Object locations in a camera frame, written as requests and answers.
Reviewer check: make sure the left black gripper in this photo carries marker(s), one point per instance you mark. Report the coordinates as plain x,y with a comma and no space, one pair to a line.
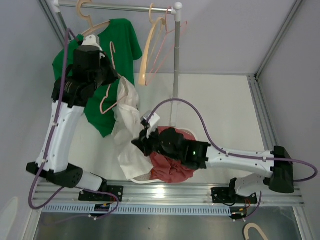
112,76

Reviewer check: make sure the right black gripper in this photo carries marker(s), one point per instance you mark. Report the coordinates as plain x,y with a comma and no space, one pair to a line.
143,142

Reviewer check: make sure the beige t shirt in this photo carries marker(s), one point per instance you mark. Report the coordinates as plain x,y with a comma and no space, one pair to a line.
135,166

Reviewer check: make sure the beige wooden hanger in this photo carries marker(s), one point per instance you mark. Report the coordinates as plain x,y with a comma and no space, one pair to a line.
157,27
92,28

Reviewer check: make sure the pink t shirt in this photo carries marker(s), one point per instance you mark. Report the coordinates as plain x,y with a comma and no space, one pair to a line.
175,167

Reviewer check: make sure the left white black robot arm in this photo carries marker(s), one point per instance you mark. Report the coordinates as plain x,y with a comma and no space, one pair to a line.
67,120

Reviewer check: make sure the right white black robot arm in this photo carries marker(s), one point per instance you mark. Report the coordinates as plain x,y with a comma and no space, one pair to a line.
265,170

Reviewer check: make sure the green t shirt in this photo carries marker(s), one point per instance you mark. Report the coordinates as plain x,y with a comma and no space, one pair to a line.
120,43

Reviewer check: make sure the white perforated plastic basket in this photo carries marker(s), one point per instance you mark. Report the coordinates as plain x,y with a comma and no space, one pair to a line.
142,178

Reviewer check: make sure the metal clothes rack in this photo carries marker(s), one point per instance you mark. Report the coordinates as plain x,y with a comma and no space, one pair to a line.
176,11

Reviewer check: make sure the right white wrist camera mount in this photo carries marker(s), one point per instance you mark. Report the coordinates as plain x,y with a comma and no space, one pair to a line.
150,122

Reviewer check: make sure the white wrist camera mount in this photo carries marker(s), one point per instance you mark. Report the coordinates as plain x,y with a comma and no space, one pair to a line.
92,40
150,122

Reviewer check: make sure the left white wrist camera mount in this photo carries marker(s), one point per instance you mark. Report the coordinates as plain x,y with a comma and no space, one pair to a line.
92,40

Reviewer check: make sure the aluminium rail frame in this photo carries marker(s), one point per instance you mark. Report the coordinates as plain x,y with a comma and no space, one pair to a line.
164,194

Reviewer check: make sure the white slotted cable duct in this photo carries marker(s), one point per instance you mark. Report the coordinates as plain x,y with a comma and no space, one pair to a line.
138,209

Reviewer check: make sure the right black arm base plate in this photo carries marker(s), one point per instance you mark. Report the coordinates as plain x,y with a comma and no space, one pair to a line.
229,197

